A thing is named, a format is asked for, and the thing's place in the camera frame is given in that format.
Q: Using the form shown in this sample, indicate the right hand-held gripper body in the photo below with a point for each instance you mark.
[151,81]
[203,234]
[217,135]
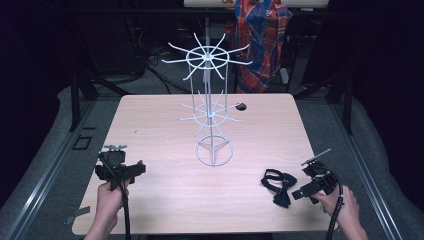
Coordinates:
[320,178]

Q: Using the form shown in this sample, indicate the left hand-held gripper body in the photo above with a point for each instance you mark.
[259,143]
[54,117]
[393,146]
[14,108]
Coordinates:
[113,163]

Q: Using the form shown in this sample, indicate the grey tape strip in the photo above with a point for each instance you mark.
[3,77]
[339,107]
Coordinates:
[80,213]

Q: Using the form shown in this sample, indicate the black bow tie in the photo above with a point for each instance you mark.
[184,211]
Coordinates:
[280,186]

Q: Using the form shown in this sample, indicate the black metal frame stand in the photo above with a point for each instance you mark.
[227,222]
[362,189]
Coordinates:
[76,100]
[348,103]

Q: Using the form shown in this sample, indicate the red blue plaid cloth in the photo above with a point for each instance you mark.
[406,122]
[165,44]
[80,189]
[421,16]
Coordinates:
[263,40]

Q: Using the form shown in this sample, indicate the aluminium floor rail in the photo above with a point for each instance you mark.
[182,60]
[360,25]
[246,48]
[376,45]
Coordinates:
[50,176]
[363,173]

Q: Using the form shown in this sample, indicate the person's right hand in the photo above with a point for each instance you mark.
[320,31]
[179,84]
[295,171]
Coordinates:
[341,208]

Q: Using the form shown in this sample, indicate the black table grommet hole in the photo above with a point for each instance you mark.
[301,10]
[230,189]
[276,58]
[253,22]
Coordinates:
[241,107]

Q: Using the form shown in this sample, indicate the person's left hand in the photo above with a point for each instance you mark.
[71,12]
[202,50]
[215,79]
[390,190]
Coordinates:
[108,203]

